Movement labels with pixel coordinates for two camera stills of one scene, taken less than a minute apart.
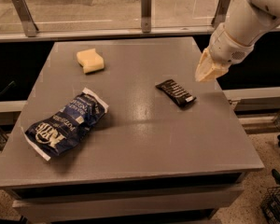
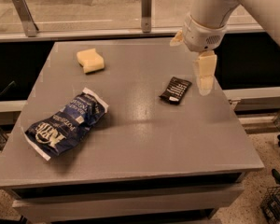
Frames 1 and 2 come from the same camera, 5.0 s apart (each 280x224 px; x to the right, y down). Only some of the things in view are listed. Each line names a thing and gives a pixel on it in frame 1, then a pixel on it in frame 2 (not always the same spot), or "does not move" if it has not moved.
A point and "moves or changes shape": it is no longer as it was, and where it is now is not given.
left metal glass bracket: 26,16 does not move
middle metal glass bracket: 146,10 does not move
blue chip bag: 66,129 does not move
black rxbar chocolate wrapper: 176,92 moves or changes shape
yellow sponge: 90,60 does not move
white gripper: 226,49 -> 202,35
